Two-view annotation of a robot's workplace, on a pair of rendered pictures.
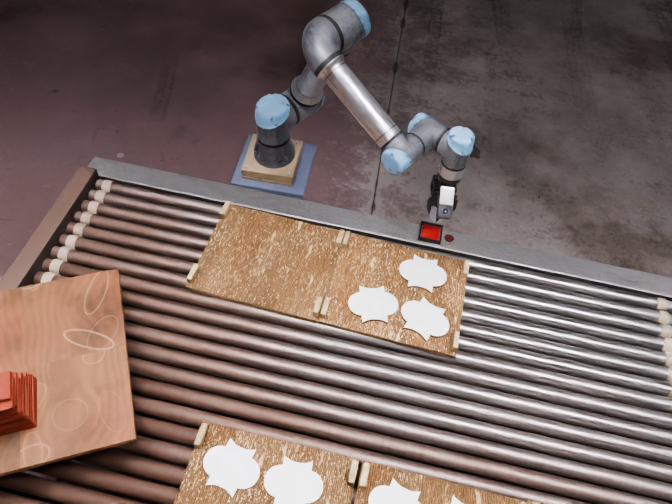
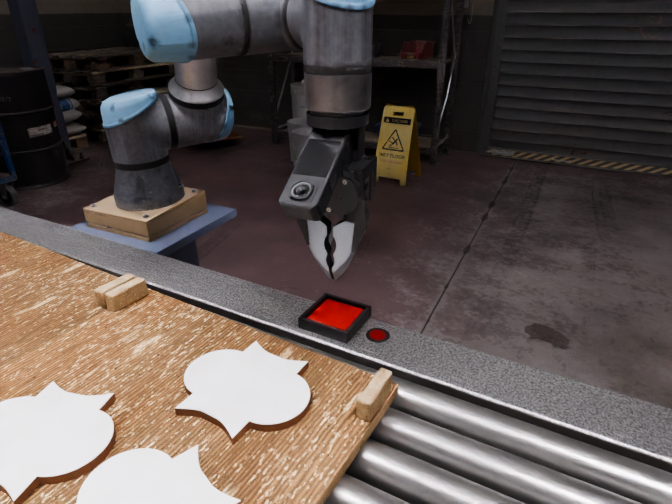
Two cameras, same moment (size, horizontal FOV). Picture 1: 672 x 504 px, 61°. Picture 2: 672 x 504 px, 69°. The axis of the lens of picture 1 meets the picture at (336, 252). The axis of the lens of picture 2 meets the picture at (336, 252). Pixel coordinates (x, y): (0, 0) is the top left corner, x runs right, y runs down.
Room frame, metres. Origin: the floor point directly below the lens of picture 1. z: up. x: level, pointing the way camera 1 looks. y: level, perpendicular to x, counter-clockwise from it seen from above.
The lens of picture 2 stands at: (0.71, -0.52, 1.31)
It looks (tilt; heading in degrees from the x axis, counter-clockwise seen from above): 27 degrees down; 22
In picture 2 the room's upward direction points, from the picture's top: straight up
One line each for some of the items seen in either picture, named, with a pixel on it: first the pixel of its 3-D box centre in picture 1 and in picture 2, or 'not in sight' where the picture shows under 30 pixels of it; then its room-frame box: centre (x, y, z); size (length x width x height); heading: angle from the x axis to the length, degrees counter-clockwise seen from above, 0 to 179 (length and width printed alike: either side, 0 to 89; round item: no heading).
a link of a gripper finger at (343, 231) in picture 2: not in sight; (349, 243); (1.25, -0.32, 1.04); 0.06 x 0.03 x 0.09; 2
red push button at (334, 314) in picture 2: (430, 232); (335, 317); (1.24, -0.31, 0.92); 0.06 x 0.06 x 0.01; 83
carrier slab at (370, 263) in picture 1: (396, 291); (147, 420); (0.99, -0.20, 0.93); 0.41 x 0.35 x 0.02; 81
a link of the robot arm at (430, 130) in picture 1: (426, 134); (281, 17); (1.29, -0.22, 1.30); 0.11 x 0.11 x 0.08; 53
